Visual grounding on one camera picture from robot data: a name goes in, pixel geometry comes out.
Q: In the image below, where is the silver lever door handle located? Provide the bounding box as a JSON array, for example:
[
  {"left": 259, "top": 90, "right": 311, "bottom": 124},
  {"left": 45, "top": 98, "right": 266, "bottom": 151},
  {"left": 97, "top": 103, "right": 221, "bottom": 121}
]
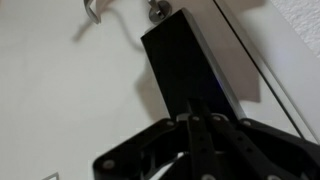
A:
[{"left": 83, "top": 0, "right": 116, "bottom": 25}]

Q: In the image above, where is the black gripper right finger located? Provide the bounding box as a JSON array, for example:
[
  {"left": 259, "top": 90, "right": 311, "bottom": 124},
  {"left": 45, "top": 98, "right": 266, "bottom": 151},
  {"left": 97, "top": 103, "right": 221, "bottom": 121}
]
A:
[{"left": 199, "top": 97, "right": 320, "bottom": 180}]

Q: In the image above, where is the black digital door lock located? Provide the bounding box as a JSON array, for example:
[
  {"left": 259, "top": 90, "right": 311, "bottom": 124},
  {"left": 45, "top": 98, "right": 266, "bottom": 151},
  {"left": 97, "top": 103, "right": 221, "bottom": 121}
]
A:
[{"left": 140, "top": 8, "right": 248, "bottom": 125}]

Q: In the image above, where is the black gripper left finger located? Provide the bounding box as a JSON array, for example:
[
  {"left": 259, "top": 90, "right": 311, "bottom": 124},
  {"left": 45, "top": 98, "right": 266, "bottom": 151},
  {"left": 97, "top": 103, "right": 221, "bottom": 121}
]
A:
[{"left": 93, "top": 97, "right": 223, "bottom": 180}]

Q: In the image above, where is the white paper door label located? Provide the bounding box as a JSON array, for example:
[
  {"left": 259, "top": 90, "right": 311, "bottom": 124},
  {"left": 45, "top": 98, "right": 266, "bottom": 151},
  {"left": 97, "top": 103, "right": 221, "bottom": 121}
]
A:
[{"left": 41, "top": 171, "right": 61, "bottom": 180}]

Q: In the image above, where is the silver deadbolt thumb turn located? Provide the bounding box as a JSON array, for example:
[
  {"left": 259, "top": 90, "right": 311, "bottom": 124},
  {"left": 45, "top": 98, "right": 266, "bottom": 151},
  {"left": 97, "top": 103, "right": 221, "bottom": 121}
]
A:
[{"left": 147, "top": 0, "right": 173, "bottom": 25}]

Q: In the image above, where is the white door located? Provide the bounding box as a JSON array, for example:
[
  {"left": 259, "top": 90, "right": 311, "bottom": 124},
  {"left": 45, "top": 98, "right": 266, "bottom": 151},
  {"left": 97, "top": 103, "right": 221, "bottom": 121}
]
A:
[{"left": 0, "top": 0, "right": 318, "bottom": 180}]

